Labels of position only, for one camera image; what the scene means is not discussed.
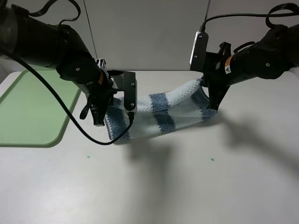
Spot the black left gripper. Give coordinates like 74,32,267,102
81,58,124,126

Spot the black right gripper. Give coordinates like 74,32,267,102
200,42,232,110

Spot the blue white striped towel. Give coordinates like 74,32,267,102
105,79,217,142

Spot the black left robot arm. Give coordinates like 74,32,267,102
0,0,117,126

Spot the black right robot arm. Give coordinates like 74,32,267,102
203,25,299,110

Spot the green plastic tray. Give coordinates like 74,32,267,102
0,70,69,147

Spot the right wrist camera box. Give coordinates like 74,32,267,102
190,31,220,73

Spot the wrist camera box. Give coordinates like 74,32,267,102
190,31,220,73
110,70,137,112

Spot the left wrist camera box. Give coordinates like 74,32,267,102
110,70,137,112

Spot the black right camera cable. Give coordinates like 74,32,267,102
198,2,299,33

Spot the black camera cable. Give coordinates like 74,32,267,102
198,2,299,33
0,0,135,146

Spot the black left camera cable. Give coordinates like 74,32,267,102
0,0,135,146

